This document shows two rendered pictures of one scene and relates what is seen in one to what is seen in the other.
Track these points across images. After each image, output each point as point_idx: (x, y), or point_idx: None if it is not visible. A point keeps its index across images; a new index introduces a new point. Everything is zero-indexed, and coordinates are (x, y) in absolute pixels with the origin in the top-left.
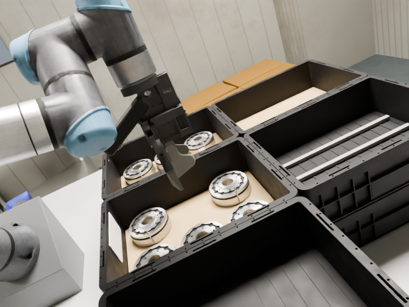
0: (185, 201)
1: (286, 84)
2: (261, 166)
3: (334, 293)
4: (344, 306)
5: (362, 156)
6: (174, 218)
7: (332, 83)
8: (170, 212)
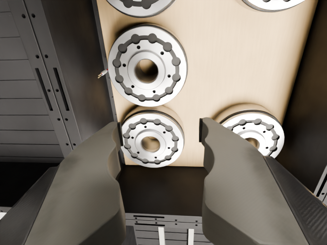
0: (298, 56)
1: None
2: (197, 206)
3: (45, 151)
4: (32, 151)
5: (181, 241)
6: (266, 20)
7: None
8: (294, 14)
